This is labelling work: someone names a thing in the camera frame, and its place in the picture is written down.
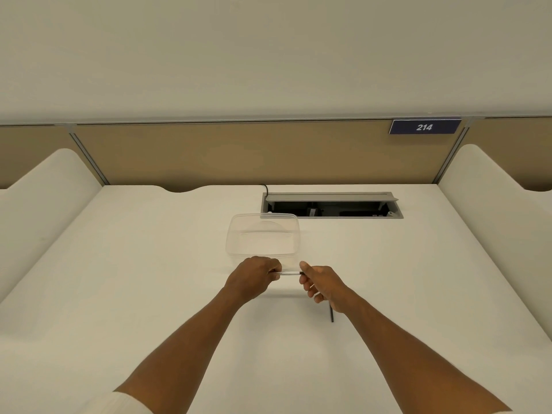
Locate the person's left hand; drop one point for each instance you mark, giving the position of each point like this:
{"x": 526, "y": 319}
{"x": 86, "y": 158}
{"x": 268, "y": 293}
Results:
{"x": 250, "y": 278}

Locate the person's right hand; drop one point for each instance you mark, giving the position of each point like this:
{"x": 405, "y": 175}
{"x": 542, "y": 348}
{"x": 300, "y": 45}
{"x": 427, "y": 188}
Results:
{"x": 330, "y": 286}

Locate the person's right thumb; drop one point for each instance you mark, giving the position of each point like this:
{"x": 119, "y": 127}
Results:
{"x": 308, "y": 269}

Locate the person's right middle finger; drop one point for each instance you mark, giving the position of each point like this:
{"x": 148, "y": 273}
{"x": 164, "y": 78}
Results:
{"x": 308, "y": 290}

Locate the person's left fingers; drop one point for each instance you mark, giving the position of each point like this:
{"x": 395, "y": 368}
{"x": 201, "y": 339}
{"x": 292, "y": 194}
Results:
{"x": 275, "y": 270}

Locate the thin white pen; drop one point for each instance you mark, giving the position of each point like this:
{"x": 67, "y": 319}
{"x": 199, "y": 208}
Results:
{"x": 290, "y": 274}

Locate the person's left forearm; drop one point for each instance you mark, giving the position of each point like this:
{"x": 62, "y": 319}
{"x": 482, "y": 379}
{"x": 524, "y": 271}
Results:
{"x": 181, "y": 353}

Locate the person's right forearm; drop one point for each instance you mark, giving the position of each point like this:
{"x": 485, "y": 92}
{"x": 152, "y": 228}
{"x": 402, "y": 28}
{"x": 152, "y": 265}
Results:
{"x": 409, "y": 362}

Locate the clear plastic container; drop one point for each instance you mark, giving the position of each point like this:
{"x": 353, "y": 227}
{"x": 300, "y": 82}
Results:
{"x": 263, "y": 241}

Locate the black plug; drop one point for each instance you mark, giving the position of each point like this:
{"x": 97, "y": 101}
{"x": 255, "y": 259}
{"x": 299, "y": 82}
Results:
{"x": 311, "y": 209}

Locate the wide tan partition panel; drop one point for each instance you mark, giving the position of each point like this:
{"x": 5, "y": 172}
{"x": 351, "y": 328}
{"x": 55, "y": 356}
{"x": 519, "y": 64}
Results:
{"x": 258, "y": 153}

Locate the blue number sign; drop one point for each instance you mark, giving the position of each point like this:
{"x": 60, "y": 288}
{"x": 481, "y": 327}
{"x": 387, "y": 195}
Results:
{"x": 424, "y": 127}

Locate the white curved side divider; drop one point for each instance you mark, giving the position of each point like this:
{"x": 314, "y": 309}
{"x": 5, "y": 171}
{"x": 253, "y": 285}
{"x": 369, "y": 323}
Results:
{"x": 496, "y": 219}
{"x": 39, "y": 211}

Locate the grey metal partition post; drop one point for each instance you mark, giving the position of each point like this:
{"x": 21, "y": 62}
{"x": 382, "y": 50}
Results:
{"x": 88, "y": 157}
{"x": 450, "y": 155}

